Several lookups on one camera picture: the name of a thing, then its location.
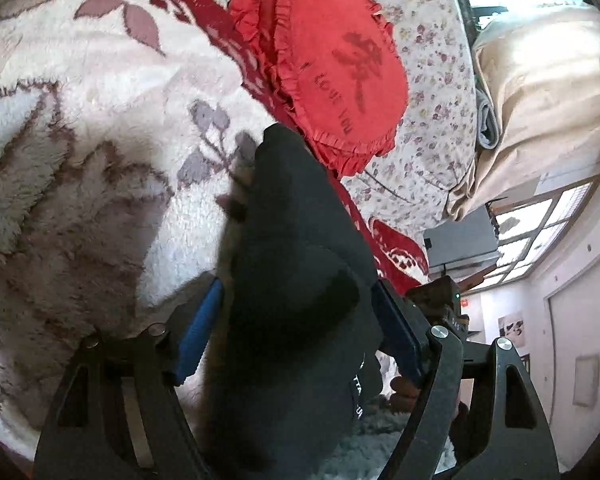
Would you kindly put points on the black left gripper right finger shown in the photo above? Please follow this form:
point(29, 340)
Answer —
point(478, 415)

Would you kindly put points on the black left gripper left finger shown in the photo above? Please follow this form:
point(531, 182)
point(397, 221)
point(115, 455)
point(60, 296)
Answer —
point(116, 415)

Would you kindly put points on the black pants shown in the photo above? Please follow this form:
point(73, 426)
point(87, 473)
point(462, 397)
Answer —
point(299, 362)

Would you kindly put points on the person's hand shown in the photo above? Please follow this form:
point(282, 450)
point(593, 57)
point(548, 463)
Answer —
point(404, 395)

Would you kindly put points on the grey box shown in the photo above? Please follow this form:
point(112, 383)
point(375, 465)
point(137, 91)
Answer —
point(456, 244)

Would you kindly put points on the floral white quilt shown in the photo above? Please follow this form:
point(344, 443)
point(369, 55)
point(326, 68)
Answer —
point(408, 189)

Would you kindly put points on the light blue fluffy rug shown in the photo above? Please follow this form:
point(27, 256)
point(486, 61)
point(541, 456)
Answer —
point(363, 454)

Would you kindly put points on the red round ruffled cushion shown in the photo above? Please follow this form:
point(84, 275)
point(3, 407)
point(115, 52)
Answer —
point(334, 66)

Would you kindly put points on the beige curtain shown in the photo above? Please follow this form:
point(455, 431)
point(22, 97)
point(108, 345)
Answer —
point(541, 71)

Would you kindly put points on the red white plush blanket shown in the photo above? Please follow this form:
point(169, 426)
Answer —
point(125, 139)

